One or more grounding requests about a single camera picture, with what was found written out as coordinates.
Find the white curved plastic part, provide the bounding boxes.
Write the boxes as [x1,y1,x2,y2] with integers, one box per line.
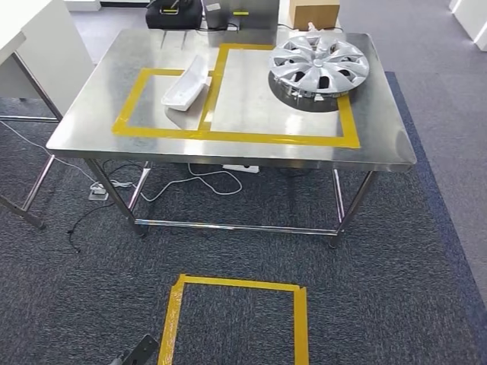
[161,54,212,113]

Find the stainless steel workbench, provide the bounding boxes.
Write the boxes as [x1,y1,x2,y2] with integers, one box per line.
[45,27,418,250]

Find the white power strip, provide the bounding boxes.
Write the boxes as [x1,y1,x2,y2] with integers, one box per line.
[222,164,260,175]

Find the yellow tape table marking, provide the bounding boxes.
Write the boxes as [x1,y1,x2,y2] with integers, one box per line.
[111,43,361,150]

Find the silver wheel hubcap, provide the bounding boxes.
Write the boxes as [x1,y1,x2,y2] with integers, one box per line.
[268,32,371,100]

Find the yellow floor tape square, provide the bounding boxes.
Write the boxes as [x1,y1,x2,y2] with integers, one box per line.
[157,274,310,365]

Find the floor socket box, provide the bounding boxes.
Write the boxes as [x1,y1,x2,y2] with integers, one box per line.
[88,183,109,202]

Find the brown cardboard box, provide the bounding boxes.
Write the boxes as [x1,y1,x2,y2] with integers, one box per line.
[288,0,341,31]

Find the white desk metal legs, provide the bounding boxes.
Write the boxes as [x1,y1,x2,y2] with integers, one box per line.
[0,0,95,230]

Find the white cabinet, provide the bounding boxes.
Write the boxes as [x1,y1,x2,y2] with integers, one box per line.
[448,0,487,52]

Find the looped white floor cable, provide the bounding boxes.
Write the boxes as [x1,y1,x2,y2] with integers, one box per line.
[140,162,244,204]

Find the black case yellow handle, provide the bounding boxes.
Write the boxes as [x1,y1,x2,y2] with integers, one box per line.
[145,0,203,30]

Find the black floor cable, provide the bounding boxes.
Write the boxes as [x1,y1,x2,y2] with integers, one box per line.
[66,160,149,253]

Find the thin white floor cable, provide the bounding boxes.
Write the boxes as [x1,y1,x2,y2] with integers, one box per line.
[0,119,97,186]

